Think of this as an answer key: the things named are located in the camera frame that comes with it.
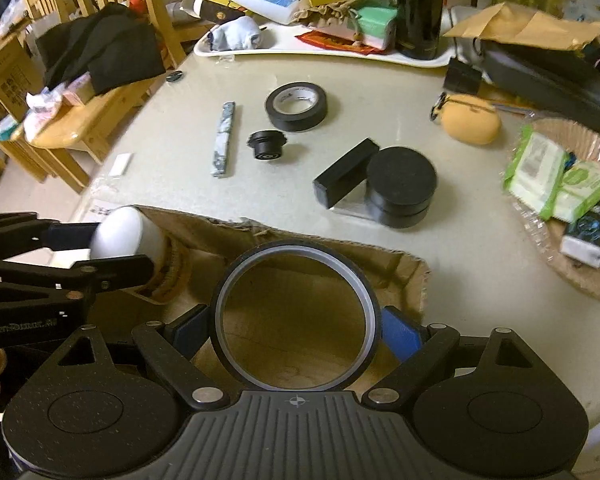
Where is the large green white wipes pack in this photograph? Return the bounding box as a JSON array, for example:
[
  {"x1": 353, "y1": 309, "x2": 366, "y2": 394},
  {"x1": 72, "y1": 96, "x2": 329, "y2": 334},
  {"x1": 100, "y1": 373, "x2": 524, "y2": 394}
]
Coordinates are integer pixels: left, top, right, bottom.
[{"x1": 502, "y1": 125, "x2": 571, "y2": 221}]

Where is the black yellow small box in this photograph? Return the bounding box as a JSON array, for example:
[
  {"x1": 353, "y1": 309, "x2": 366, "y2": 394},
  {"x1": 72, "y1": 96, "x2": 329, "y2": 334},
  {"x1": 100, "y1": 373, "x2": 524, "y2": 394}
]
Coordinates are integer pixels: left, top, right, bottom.
[{"x1": 200, "y1": 0, "x2": 246, "y2": 25}]

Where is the white plastic bag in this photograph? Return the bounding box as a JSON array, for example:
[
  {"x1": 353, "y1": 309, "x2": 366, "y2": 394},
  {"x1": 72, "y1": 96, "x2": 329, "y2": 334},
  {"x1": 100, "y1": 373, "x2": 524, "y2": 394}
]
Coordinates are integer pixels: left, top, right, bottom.
[{"x1": 24, "y1": 72, "x2": 96, "y2": 143}]

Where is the large thin grey tape roll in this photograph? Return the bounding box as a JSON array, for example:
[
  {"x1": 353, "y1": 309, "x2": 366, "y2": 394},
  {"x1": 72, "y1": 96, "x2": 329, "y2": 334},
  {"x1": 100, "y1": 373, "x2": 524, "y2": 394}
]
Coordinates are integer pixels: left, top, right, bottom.
[{"x1": 210, "y1": 240, "x2": 382, "y2": 392}]

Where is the brown cardboard box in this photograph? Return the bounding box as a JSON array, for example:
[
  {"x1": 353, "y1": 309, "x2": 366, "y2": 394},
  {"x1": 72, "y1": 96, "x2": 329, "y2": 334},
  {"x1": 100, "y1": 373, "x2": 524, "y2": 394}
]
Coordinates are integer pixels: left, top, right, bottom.
[{"x1": 122, "y1": 204, "x2": 431, "y2": 393}]

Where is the orange pouch with carabiner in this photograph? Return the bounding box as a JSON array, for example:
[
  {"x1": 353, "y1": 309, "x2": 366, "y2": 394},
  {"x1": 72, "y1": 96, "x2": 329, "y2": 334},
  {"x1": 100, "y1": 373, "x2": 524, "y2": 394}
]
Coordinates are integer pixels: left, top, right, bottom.
[{"x1": 432, "y1": 92, "x2": 502, "y2": 146}]

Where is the white printed paper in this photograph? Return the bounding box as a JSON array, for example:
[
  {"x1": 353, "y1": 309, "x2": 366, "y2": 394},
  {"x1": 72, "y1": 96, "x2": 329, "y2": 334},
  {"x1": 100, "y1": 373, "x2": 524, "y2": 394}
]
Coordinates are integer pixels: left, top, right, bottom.
[{"x1": 87, "y1": 199, "x2": 123, "y2": 217}]

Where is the long black zip case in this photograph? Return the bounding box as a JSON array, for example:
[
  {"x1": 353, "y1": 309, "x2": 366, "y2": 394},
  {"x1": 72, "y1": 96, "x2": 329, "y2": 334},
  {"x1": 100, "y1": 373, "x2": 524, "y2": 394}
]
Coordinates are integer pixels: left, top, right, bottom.
[{"x1": 480, "y1": 40, "x2": 600, "y2": 133}]

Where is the grey tube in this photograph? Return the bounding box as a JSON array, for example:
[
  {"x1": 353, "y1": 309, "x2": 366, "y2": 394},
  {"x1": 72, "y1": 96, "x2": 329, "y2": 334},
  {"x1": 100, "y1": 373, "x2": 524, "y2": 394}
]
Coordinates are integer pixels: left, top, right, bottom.
[{"x1": 167, "y1": 0, "x2": 206, "y2": 23}]

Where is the black rectangular block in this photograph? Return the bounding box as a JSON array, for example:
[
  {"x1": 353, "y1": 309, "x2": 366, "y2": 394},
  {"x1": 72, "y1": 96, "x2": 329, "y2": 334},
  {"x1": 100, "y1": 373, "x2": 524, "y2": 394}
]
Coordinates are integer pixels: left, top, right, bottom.
[{"x1": 313, "y1": 138, "x2": 381, "y2": 211}]

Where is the closed cardboard carton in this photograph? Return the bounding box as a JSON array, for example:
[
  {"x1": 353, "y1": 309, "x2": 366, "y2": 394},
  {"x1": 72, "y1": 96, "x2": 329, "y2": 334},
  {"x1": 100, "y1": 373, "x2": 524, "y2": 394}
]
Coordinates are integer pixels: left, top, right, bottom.
[{"x1": 0, "y1": 35, "x2": 46, "y2": 121}]

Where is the small green white wipes pack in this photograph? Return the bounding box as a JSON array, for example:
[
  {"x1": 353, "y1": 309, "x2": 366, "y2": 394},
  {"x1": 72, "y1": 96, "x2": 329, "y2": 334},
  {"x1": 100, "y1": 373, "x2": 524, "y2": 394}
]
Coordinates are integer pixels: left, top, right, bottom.
[{"x1": 552, "y1": 160, "x2": 600, "y2": 223}]

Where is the clear plastic case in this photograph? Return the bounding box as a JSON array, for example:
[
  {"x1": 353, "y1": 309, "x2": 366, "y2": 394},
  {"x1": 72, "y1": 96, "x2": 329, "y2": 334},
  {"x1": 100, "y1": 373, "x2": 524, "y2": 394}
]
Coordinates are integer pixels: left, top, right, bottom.
[{"x1": 327, "y1": 185, "x2": 381, "y2": 221}]

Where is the small black cube box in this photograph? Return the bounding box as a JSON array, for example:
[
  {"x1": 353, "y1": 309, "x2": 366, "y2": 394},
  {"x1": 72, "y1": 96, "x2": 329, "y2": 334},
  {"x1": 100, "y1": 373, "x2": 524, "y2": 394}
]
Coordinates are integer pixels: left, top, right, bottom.
[{"x1": 444, "y1": 57, "x2": 483, "y2": 95}]

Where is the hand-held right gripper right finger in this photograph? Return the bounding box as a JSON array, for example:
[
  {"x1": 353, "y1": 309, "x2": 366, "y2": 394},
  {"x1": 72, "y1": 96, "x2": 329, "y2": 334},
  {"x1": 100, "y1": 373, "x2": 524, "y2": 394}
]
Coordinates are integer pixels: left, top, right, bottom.
[{"x1": 362, "y1": 306, "x2": 546, "y2": 408}]

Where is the white plastic tray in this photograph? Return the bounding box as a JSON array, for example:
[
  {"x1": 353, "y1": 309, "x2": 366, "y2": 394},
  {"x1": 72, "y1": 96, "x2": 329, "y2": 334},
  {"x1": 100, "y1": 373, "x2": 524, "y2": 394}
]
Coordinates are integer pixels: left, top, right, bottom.
[{"x1": 194, "y1": 22, "x2": 461, "y2": 67}]

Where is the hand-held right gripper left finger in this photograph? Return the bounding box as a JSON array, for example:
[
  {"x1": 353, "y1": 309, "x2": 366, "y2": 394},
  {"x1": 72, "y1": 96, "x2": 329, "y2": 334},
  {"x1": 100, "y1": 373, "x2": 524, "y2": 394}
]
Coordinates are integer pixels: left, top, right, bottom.
[{"x1": 55, "y1": 305, "x2": 230, "y2": 411}]

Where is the small black lens cap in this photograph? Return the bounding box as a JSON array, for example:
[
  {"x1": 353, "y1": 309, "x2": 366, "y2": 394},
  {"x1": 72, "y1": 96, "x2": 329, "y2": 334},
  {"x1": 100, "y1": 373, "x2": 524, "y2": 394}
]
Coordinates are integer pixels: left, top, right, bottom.
[{"x1": 246, "y1": 130, "x2": 289, "y2": 162}]

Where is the white round object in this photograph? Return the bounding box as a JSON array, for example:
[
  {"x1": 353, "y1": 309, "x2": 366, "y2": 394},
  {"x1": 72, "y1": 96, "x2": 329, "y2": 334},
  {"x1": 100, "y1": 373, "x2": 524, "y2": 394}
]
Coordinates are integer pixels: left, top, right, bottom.
[{"x1": 89, "y1": 206, "x2": 186, "y2": 303}]

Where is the black printed packet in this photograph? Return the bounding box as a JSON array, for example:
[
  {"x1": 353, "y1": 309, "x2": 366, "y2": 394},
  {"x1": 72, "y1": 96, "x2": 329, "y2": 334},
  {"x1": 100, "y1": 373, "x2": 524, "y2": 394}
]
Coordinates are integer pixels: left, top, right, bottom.
[{"x1": 560, "y1": 195, "x2": 600, "y2": 268}]

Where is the black electrical tape roll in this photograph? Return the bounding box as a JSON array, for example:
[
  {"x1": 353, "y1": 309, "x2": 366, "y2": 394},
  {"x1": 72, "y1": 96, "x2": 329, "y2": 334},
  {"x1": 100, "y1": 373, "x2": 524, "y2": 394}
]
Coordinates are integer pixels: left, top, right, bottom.
[{"x1": 265, "y1": 81, "x2": 329, "y2": 132}]

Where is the brown paper envelope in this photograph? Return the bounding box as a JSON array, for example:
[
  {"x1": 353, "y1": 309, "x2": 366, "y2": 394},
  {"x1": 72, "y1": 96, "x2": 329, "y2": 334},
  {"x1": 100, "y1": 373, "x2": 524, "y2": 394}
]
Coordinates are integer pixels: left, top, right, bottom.
[{"x1": 442, "y1": 2, "x2": 600, "y2": 52}]

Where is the grey white sock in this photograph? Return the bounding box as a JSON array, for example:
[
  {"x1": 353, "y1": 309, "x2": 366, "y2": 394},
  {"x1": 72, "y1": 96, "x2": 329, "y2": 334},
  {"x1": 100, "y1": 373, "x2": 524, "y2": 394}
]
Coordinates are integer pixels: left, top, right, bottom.
[{"x1": 207, "y1": 16, "x2": 265, "y2": 52}]

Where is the black round tin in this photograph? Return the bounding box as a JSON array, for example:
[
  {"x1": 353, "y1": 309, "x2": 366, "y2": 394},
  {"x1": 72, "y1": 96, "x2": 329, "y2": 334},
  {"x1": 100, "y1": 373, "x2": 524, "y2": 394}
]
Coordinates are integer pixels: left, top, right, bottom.
[{"x1": 365, "y1": 146, "x2": 438, "y2": 230}]

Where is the grey marbled bar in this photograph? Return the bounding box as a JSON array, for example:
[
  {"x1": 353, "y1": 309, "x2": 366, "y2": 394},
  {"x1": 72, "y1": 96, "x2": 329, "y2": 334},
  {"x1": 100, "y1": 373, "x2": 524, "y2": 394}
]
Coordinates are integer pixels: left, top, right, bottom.
[{"x1": 211, "y1": 101, "x2": 238, "y2": 179}]

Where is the green white box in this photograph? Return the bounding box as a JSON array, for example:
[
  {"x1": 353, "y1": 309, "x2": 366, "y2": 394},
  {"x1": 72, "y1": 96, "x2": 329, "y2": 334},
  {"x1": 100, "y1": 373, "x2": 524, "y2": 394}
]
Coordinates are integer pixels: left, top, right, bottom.
[{"x1": 355, "y1": 6, "x2": 398, "y2": 51}]

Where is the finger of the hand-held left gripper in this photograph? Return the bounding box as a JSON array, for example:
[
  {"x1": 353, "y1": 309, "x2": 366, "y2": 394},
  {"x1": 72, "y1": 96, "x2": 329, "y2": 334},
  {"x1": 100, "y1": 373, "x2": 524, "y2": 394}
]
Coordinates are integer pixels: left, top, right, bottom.
[
  {"x1": 0, "y1": 212, "x2": 98, "y2": 261},
  {"x1": 0, "y1": 255, "x2": 154, "y2": 303}
]

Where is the dark glass bottle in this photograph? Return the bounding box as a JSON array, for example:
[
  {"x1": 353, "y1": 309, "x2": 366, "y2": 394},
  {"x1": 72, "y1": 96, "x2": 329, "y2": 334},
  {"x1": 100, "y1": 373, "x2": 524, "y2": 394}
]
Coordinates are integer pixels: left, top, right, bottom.
[{"x1": 396, "y1": 0, "x2": 452, "y2": 61}]

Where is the red packet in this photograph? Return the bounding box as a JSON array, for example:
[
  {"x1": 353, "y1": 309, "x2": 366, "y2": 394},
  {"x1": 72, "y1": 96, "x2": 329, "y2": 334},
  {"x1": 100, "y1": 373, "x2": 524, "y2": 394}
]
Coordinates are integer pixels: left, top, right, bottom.
[{"x1": 296, "y1": 31, "x2": 381, "y2": 56}]

